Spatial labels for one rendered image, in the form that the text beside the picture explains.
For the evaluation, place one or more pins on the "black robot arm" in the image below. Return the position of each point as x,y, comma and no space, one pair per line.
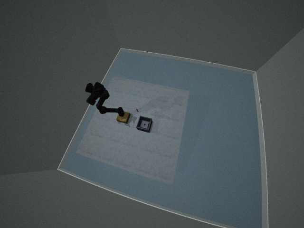
99,104

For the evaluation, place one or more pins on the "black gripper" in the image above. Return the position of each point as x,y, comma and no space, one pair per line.
96,92

